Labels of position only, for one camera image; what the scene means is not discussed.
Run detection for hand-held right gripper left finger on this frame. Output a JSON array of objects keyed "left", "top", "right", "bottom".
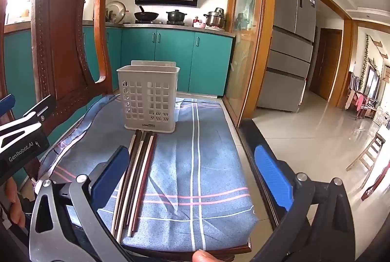
[{"left": 29, "top": 146, "right": 132, "bottom": 262}]

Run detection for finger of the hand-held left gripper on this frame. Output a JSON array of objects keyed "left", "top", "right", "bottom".
[
  {"left": 23, "top": 95, "right": 57, "bottom": 123},
  {"left": 0, "top": 94, "right": 16, "bottom": 128}
]

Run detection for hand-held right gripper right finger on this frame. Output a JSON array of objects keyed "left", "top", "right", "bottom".
[{"left": 252, "top": 145, "right": 348, "bottom": 262}]

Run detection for row of mixed chopsticks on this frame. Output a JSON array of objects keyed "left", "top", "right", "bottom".
[{"left": 110, "top": 131, "right": 158, "bottom": 240}]

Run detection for white plastic utensil basket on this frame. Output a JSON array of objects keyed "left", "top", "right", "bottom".
[{"left": 117, "top": 60, "right": 180, "bottom": 132}]

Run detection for person's left hand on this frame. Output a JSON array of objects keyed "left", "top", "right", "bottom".
[{"left": 4, "top": 178, "right": 26, "bottom": 227}]

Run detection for person's right hand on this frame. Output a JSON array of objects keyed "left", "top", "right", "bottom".
[{"left": 193, "top": 250, "right": 218, "bottom": 262}]

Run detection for carved wooden chair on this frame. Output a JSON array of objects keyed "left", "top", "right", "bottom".
[{"left": 0, "top": 0, "right": 256, "bottom": 260}]

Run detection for blue plaid cloth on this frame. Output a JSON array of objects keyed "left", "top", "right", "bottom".
[{"left": 39, "top": 94, "right": 258, "bottom": 252}]

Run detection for red wooden chair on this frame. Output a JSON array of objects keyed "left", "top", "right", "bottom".
[{"left": 361, "top": 158, "right": 390, "bottom": 202}]

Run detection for chairs with pink cloth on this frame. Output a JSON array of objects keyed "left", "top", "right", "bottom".
[{"left": 345, "top": 71, "right": 379, "bottom": 120}]

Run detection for round glass pot lid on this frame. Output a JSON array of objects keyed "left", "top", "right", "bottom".
[{"left": 106, "top": 1, "right": 127, "bottom": 23}]

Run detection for brown wooden door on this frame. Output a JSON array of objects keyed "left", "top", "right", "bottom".
[{"left": 309, "top": 27, "right": 341, "bottom": 102}]

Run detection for teal base cabinets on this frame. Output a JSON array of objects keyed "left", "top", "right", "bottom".
[{"left": 3, "top": 26, "right": 234, "bottom": 98}]

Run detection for black wok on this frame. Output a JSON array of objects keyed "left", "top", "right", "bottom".
[{"left": 134, "top": 5, "right": 159, "bottom": 22}]

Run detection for grey refrigerator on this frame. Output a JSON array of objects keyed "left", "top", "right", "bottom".
[{"left": 257, "top": 0, "right": 317, "bottom": 113}]

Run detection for wood framed glass door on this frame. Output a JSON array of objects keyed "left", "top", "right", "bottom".
[{"left": 222, "top": 0, "right": 276, "bottom": 128}]

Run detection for kitchen countertop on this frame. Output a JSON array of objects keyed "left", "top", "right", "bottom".
[{"left": 82, "top": 21, "right": 237, "bottom": 38}]

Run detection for black cooking pot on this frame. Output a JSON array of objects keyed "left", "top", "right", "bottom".
[{"left": 166, "top": 10, "right": 187, "bottom": 23}]

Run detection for steel stock pot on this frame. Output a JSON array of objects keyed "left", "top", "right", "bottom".
[{"left": 204, "top": 8, "right": 226, "bottom": 27}]

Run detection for green wall garland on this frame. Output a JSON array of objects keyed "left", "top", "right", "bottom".
[{"left": 360, "top": 33, "right": 371, "bottom": 89}]

